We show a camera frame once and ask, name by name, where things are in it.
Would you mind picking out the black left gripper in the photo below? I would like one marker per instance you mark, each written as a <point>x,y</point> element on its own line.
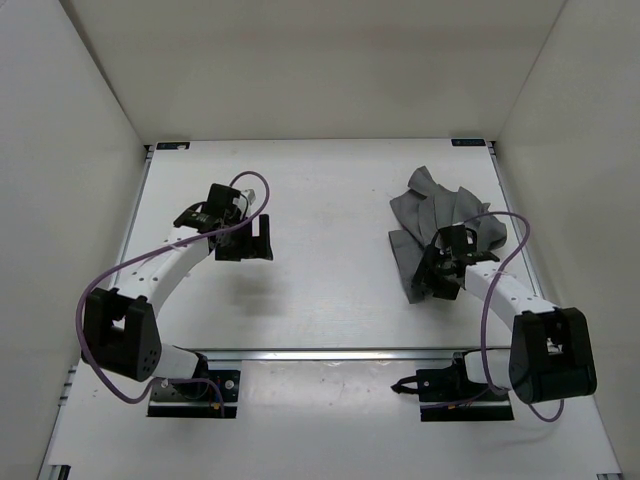
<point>255,246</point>

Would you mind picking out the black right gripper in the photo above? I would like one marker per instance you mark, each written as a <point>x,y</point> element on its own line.
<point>432,257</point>

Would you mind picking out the grey pleated skirt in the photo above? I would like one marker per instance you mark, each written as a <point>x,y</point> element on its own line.
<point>421,211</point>

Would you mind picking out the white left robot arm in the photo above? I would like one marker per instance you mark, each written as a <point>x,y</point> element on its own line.
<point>119,325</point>

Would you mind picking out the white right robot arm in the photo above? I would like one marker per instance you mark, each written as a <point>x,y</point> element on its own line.
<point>550,355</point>

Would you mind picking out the left blue corner label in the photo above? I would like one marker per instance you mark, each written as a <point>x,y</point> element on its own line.
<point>170,146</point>

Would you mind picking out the blue corner label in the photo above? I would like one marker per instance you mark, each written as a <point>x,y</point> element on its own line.
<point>468,142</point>
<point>170,146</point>

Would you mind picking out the right blue corner label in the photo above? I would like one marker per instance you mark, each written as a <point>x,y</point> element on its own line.
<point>468,142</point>

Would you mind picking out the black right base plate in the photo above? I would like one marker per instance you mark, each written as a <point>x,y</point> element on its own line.
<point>447,395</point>

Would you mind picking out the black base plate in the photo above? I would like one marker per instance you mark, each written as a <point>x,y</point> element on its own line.
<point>447,395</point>
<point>198,401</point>

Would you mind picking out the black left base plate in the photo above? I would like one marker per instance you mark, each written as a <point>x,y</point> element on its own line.
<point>198,401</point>

